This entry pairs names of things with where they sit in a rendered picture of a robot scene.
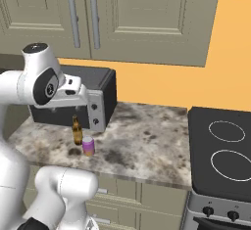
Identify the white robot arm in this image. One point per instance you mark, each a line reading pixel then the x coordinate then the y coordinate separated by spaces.
pixel 13 175

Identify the black microwave oven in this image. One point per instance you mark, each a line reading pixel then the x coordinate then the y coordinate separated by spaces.
pixel 98 80

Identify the olive base cupboard door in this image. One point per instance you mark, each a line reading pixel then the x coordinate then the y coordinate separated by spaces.
pixel 163 207

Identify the brown glass bottle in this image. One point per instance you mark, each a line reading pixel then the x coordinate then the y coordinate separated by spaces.
pixel 77 132

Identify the purple drink can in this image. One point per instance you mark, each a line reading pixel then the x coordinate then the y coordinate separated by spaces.
pixel 88 146

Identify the black hob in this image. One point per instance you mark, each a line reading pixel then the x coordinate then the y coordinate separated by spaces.
pixel 202 155

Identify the black oven knob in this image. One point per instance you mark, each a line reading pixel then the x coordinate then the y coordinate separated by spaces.
pixel 208 211
pixel 233 215

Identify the olive drawer front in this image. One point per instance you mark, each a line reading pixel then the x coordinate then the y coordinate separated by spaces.
pixel 111 212
pixel 125 190

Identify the olive wall cupboard door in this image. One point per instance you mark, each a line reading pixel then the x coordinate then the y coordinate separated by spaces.
pixel 36 9
pixel 147 15

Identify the grey oven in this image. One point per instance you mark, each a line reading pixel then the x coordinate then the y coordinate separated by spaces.
pixel 196 204

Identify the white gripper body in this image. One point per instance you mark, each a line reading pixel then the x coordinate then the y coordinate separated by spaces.
pixel 73 98

